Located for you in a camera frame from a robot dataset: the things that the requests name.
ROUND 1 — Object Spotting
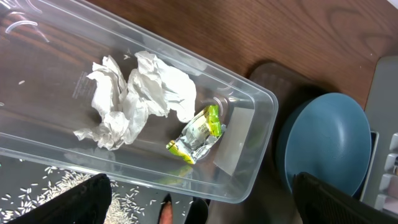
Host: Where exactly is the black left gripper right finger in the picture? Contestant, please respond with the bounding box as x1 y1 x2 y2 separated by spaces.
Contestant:
292 172 397 224

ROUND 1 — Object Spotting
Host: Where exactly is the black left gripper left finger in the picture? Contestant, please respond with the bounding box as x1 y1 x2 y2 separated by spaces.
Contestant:
9 174 112 224

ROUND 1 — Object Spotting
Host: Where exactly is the pile of white rice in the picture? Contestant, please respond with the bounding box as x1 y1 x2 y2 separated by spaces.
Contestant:
1 163 165 223

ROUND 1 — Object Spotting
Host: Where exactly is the dark blue plate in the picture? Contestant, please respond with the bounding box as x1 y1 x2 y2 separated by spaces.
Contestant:
275 93 372 196

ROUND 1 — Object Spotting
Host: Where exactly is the orange carrot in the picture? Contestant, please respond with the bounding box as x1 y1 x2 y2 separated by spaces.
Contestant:
158 201 173 224

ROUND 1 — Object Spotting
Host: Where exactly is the white paper tissue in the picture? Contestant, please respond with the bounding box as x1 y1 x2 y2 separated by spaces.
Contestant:
74 51 197 151

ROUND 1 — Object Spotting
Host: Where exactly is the green snack wrapper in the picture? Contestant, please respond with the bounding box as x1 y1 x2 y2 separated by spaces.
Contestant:
166 105 226 164

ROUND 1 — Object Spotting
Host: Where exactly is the grey dishwasher rack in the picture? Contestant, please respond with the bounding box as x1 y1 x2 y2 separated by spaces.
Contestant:
361 56 397 218

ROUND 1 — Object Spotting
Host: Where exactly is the black waste tray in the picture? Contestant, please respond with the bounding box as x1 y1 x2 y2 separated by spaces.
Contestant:
0 154 200 224

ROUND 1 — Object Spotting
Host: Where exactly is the clear plastic waste bin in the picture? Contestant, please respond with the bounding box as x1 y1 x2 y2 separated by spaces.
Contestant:
1 1 278 203

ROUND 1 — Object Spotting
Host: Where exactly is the brown serving tray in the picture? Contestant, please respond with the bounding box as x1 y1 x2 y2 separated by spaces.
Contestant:
206 62 380 224

